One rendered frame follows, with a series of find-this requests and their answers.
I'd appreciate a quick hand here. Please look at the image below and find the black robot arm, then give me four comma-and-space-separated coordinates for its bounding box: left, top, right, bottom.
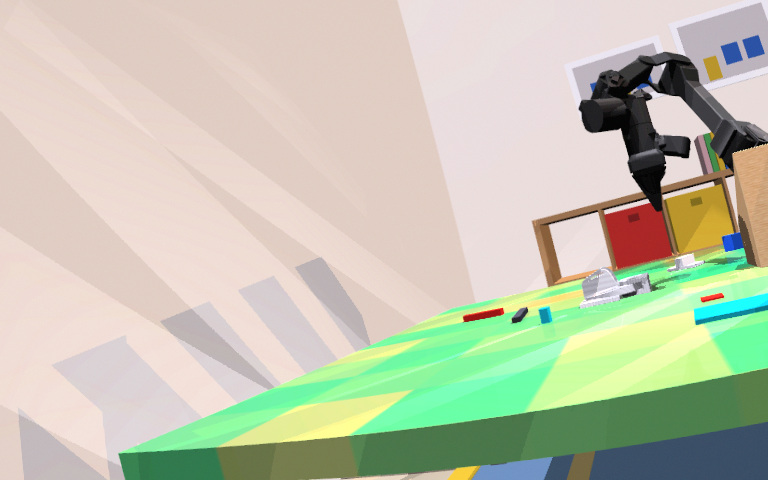
578, 52, 768, 173

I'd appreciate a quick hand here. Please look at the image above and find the red flat bar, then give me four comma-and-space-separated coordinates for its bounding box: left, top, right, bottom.
462, 308, 504, 322

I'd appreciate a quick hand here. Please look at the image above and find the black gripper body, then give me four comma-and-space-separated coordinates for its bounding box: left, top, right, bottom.
622, 122, 666, 175

